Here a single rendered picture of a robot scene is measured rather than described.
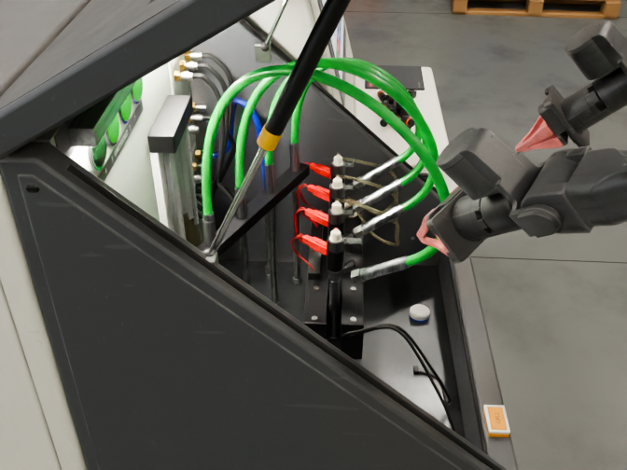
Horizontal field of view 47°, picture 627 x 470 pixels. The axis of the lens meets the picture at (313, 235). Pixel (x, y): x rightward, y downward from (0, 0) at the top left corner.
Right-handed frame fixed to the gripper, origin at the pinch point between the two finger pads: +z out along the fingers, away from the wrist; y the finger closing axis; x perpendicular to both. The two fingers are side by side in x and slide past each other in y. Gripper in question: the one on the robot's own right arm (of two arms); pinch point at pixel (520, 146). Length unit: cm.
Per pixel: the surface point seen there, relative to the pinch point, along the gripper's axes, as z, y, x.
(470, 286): 22.1, -16.8, 3.5
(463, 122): 105, -70, -257
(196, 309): 19, 25, 56
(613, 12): 41, -125, -456
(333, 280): 31.2, 4.7, 19.5
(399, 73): 41, 6, -81
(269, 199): 37.7, 19.5, 8.2
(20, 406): 47, 29, 62
